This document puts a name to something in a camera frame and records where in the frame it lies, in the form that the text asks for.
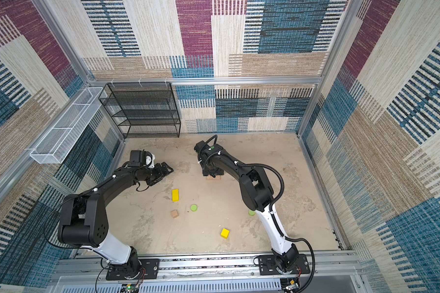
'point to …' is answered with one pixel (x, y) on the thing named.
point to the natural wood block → (211, 177)
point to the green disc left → (194, 207)
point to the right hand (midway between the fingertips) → (214, 173)
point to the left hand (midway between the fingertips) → (168, 170)
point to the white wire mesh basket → (62, 140)
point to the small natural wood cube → (175, 213)
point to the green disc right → (252, 212)
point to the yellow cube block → (225, 234)
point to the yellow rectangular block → (175, 195)
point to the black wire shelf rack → (142, 108)
